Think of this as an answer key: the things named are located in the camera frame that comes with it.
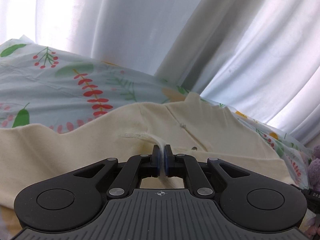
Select cream knit sweater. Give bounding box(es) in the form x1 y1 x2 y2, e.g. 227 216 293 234
0 92 295 238

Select purple teddy bear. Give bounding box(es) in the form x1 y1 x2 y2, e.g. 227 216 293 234
308 145 320 191

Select floral light blue bedsheet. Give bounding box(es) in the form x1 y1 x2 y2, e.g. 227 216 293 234
0 38 320 240

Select white sheer curtain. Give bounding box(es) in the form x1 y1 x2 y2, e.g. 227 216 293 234
35 0 319 144

